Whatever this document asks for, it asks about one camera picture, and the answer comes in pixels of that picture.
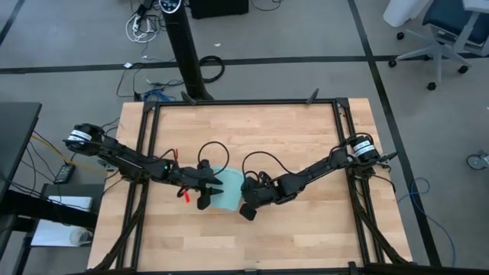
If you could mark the black desk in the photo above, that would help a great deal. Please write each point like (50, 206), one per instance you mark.
(19, 145)

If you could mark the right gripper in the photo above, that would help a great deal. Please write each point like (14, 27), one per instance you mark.
(267, 191)

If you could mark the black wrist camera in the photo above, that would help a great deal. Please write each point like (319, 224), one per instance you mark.
(205, 167)
(264, 176)

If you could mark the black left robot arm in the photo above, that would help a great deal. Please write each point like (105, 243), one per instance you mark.
(122, 160)

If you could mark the grey caster wheel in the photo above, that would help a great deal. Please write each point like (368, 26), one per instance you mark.
(477, 160)

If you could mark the mint green container lid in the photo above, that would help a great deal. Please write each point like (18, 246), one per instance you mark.
(231, 187)

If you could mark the black box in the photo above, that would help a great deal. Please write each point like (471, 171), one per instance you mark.
(217, 7)

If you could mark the black aluminium table frame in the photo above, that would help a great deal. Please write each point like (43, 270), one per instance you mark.
(229, 102)

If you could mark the white bin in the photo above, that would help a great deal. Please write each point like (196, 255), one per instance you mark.
(405, 11)

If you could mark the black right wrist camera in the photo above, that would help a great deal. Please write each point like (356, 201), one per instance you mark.
(264, 176)

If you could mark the black power adapter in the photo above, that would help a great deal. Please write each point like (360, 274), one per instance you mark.
(64, 173)

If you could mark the black desk stand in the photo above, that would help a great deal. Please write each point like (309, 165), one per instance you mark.
(49, 214)

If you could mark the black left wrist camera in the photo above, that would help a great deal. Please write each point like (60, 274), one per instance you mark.
(205, 167)

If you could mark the small white plug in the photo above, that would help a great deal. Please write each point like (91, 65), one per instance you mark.
(127, 65)

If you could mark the white box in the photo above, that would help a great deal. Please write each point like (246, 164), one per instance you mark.
(65, 204)

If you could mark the blue grey office chair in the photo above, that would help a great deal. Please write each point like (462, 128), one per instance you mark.
(454, 19)

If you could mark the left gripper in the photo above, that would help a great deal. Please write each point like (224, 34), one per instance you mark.
(191, 179)

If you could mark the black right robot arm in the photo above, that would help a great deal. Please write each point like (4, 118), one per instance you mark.
(324, 164)

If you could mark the clear cup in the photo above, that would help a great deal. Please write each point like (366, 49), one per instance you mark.
(80, 237)

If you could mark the black tower fan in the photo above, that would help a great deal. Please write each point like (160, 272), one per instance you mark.
(183, 46)

